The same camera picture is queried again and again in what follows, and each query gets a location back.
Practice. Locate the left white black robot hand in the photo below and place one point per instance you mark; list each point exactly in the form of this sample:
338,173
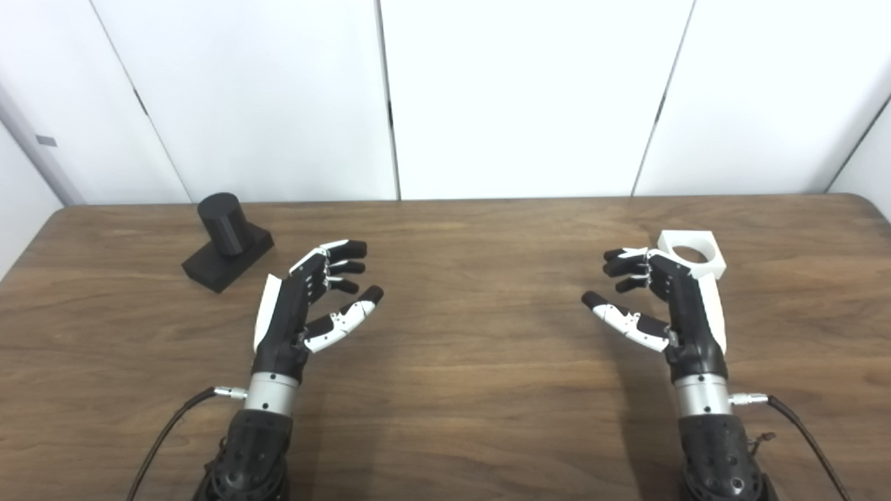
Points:
285,313

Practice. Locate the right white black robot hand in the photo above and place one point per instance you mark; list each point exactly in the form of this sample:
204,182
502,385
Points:
686,306

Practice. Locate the small gray wall tag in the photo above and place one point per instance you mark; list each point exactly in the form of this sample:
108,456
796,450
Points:
46,140

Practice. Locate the white square piece with hole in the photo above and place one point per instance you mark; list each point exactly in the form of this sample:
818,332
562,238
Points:
715,263

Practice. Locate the black peg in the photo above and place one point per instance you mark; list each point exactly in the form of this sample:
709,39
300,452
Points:
223,226

